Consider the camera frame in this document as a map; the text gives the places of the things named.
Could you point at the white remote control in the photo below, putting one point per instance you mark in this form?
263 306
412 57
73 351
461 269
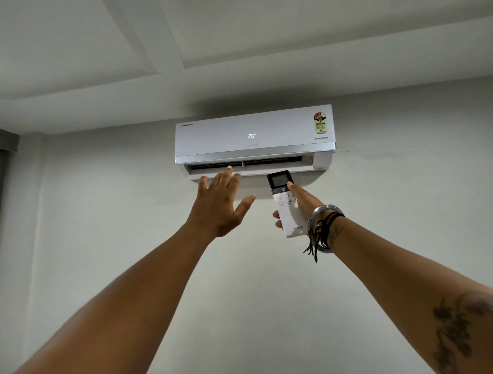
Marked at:
289 217

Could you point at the colourful energy label sticker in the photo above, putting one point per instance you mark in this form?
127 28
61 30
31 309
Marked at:
320 123

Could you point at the silver metal bangle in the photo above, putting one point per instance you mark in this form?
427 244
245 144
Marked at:
316 214

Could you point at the person's right forearm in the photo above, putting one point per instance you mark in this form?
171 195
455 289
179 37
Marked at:
400 296

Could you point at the person's right hand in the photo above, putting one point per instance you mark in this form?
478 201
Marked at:
308 204

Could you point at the white wall air conditioner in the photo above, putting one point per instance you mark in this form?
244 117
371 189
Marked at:
231 138

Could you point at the person's right thumb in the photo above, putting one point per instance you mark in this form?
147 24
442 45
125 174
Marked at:
297 191

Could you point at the person's left middle finger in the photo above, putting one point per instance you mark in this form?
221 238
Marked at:
225 177

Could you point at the person's left little finger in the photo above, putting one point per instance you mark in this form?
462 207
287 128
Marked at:
202 185

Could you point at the person's left hand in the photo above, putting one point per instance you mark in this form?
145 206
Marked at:
213 208

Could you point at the person's left thumb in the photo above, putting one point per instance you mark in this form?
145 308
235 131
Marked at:
245 205

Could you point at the grey curtain pelmet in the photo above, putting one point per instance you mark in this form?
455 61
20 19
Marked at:
7 140

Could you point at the person's left forearm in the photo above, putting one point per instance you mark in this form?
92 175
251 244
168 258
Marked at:
127 308

